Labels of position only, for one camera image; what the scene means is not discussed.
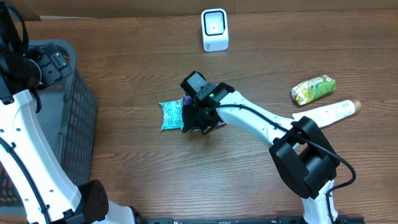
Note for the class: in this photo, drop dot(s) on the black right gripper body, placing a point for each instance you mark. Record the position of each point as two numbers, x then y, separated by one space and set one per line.
198 117

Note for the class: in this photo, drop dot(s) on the purple sanitary pad pack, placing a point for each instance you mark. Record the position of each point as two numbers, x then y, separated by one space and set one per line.
212 98

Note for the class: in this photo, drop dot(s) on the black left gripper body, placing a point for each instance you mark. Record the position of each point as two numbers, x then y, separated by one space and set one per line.
49 73

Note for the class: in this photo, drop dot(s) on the grey plastic mesh basket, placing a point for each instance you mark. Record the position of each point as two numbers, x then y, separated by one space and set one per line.
68 119

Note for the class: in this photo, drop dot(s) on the yellow green snack packet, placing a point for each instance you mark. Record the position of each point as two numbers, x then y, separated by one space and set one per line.
313 89

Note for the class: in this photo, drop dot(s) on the white barcode scanner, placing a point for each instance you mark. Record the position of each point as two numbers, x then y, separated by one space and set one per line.
214 27

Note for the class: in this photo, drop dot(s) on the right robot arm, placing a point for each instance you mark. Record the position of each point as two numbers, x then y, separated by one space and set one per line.
304 158

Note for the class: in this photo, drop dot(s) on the mint green wipes packet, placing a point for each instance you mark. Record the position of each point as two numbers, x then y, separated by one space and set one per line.
172 114

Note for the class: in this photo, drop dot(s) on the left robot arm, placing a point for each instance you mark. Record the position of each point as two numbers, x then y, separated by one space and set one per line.
48 195

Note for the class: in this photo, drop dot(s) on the white packet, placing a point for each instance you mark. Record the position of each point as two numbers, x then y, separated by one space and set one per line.
329 114

